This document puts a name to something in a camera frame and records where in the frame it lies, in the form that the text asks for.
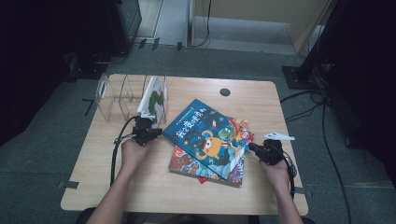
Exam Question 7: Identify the white caterpillar picture book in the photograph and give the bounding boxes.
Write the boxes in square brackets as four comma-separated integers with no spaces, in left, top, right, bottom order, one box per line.
[136,76,167,125]

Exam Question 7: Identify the dark curtain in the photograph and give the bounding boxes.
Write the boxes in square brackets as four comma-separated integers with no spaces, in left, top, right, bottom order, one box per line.
[0,0,110,147]
[323,0,396,181]

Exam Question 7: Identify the thin black floor cable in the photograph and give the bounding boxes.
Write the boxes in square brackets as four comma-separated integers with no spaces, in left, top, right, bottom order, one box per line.
[92,50,129,65]

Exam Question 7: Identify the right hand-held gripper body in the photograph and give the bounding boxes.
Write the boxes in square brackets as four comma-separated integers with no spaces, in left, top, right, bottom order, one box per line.
[260,132,296,166]

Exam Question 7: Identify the dark blue monster picture book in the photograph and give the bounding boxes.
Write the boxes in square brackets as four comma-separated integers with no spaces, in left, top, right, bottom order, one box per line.
[162,98,256,181]

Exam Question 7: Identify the looped black floor cable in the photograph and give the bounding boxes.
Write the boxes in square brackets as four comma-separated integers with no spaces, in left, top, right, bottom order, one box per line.
[279,89,330,124]

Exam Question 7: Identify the hanging black cable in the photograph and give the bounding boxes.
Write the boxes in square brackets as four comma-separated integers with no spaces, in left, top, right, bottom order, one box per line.
[191,0,213,49]

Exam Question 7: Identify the person's right hand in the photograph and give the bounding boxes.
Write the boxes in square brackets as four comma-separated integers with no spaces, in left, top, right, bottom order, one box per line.
[259,159,291,189]

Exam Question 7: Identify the black metal stand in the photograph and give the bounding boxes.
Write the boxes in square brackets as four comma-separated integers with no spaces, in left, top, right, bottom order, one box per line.
[282,0,347,91]

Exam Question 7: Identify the beige wooden cabinet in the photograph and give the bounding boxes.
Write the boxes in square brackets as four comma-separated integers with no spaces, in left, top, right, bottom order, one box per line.
[190,0,336,55]

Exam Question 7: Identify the light blue animals picture book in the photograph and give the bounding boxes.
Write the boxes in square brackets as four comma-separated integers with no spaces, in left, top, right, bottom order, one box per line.
[167,117,250,188]

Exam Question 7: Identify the clear acrylic book rack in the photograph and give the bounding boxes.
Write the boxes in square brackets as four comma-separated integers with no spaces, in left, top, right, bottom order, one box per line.
[94,73,170,125]

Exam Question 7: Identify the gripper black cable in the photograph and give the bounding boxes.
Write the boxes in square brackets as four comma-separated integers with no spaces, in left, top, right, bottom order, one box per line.
[109,115,140,188]
[279,148,299,200]

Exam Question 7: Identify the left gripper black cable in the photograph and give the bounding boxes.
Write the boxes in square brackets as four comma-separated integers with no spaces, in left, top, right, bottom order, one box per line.
[109,115,140,188]

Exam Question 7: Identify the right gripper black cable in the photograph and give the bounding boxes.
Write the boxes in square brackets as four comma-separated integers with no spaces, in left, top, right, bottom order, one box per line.
[279,148,299,200]

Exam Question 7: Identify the person's lap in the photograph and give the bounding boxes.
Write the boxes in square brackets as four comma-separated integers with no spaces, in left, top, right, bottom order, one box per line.
[74,211,316,224]

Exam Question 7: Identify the long black floor cable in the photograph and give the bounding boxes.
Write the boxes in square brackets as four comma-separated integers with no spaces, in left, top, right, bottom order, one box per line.
[320,102,353,224]

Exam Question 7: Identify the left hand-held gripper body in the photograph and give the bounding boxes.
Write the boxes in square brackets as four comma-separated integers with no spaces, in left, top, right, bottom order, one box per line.
[132,116,156,147]

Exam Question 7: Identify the dark cabinet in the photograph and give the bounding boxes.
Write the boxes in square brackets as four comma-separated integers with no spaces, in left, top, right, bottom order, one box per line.
[106,0,143,56]

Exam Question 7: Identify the person's left hand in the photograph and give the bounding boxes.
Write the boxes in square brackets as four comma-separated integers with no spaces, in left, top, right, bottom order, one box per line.
[120,137,154,175]

